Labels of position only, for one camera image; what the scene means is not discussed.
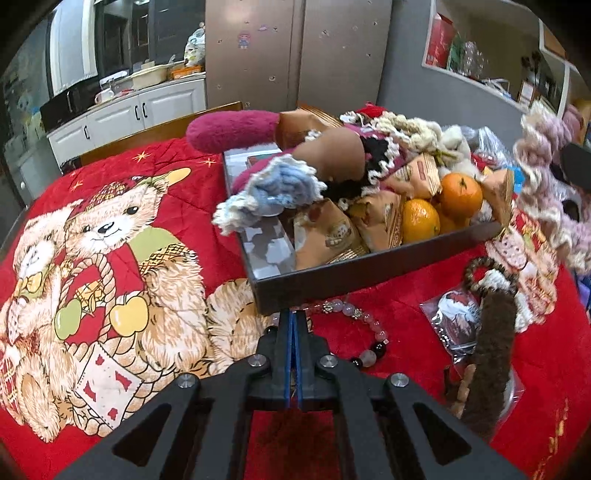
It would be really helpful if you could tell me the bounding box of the pink bead bracelet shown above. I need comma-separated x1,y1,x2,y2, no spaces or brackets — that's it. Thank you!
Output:
299,298,390,369

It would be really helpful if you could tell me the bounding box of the brown fuzzy scrunchie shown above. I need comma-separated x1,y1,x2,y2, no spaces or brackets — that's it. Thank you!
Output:
461,291,517,441

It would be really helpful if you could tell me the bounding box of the bagged anime badge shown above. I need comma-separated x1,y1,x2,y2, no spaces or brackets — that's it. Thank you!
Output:
420,286,481,364

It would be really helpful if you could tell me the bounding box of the brown wooden bead bracelet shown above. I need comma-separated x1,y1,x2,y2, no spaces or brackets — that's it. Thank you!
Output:
462,256,519,298

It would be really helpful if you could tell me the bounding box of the black rectangular tray box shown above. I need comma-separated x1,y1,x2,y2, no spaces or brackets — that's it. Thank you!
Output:
221,146,504,316

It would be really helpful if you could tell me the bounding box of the red teddy bear blanket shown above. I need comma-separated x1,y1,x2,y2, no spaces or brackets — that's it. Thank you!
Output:
1,139,590,479

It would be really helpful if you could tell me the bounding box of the lower orange mandarin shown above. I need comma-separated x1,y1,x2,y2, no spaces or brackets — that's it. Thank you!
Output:
402,199,441,244

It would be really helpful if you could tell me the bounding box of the orange mandarin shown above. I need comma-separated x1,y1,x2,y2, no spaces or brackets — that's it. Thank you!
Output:
440,172,483,219
402,199,441,244

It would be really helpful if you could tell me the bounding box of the upper orange mandarin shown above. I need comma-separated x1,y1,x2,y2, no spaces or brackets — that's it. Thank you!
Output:
440,172,483,219

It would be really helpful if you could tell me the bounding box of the blue white knitted scrunchie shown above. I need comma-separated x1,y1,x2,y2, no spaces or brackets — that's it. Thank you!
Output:
212,154,328,236

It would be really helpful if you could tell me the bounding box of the pink cream knitted scrunchie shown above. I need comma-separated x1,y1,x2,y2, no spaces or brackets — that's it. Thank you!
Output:
513,101,590,275

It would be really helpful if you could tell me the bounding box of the magenta fuzzy scrunchie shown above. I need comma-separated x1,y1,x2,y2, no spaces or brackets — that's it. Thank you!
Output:
186,110,280,154

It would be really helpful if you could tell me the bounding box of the clear plastic bag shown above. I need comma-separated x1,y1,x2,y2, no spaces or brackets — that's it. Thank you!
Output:
461,126,517,170

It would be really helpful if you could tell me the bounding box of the wooden chair back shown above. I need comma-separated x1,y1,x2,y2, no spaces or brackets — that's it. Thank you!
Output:
59,101,243,175

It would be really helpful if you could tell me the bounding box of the white kitchen cabinet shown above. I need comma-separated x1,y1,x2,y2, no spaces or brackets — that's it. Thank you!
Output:
47,74,206,166

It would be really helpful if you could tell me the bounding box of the black microwave oven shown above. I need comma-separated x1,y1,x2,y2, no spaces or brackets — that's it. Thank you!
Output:
40,77,100,133

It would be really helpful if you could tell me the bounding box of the cream plastic basin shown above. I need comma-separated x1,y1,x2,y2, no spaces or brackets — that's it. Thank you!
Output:
130,64,168,91

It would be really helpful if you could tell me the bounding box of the silver double door refrigerator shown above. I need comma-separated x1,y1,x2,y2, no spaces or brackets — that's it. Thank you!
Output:
205,0,393,115

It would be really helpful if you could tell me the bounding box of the white wall shelf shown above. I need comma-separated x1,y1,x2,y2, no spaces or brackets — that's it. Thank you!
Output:
423,1,590,116

